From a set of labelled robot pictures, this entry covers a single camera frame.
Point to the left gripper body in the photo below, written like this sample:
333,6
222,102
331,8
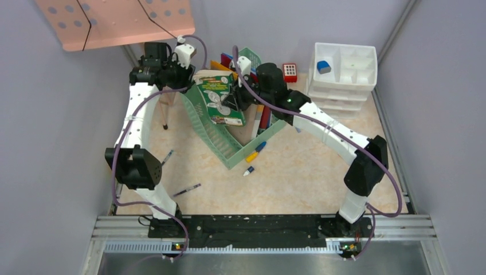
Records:
178,77

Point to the clear plastic drawer unit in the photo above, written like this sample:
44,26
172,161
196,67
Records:
344,91

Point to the green file rack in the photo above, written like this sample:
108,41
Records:
216,136

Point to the blue plastic folder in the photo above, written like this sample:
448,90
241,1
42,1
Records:
227,61

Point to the green children's book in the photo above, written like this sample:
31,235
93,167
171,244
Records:
214,86

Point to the red translucent file folder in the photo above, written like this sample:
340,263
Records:
265,117

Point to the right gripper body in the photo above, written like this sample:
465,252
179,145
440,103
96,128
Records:
242,97

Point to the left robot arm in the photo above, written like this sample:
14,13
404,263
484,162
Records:
160,70

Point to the yellow dropper bottle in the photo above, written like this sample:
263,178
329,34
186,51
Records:
251,157

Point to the pink lamp stand pole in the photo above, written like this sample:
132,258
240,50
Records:
165,101

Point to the red small box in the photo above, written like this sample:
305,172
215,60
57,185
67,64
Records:
290,72

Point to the beige pressure file folder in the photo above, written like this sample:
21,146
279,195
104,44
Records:
243,134

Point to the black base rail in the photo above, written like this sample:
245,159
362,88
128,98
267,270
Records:
264,232

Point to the blue eraser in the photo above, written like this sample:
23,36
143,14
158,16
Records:
323,67

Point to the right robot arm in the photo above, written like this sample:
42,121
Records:
367,157

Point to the pink perforated lamp panel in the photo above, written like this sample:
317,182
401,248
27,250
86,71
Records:
94,24

